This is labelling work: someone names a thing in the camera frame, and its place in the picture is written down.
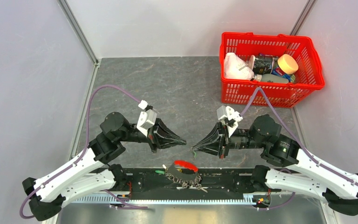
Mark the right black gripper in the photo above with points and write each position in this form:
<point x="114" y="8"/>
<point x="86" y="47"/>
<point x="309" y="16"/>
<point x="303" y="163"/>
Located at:
<point x="221" y="130"/>

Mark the dark can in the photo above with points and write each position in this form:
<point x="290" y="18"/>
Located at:
<point x="262" y="64"/>

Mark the jar with beige lid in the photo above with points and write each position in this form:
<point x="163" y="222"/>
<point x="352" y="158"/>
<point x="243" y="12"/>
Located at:
<point x="285" y="65"/>

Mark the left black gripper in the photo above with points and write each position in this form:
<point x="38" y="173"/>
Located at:
<point x="158" y="136"/>

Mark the red plastic basket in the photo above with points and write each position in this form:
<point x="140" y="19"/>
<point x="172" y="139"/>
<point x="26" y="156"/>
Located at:
<point x="309" y="76"/>

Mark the grey slotted cable duct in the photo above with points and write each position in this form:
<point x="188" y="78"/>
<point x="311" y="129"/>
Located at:
<point x="103" y="198"/>

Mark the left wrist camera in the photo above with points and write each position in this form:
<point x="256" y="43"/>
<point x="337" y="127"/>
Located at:
<point x="146" y="121"/>

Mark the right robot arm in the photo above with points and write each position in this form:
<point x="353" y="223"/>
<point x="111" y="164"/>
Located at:
<point x="289" y="167"/>

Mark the white plastic bag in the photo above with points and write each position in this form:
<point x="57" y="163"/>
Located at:
<point x="236" y="68"/>

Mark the grey green bottle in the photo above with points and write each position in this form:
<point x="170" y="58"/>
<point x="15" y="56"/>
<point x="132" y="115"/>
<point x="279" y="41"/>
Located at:
<point x="270" y="78"/>

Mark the red black keyring holder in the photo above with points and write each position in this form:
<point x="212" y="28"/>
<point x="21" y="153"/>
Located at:
<point x="184" y="173"/>

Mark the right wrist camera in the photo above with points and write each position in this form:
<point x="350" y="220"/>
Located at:
<point x="228" y="116"/>

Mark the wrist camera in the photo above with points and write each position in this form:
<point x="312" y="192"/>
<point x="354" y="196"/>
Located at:
<point x="146" y="121"/>
<point x="228" y="116"/>

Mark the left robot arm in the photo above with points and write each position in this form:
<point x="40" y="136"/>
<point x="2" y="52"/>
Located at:
<point x="46" y="196"/>

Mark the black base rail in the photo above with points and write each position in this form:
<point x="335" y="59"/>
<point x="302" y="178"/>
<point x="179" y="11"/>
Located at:
<point x="207" y="184"/>

